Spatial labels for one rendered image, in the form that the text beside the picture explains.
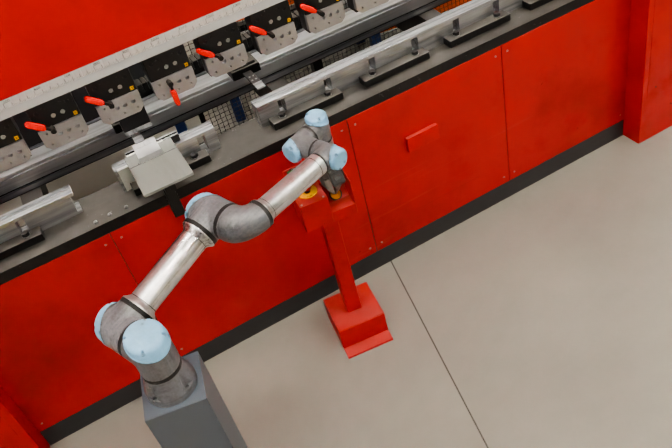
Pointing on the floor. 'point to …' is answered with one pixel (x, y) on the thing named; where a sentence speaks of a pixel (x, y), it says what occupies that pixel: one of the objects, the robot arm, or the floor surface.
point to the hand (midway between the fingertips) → (335, 192)
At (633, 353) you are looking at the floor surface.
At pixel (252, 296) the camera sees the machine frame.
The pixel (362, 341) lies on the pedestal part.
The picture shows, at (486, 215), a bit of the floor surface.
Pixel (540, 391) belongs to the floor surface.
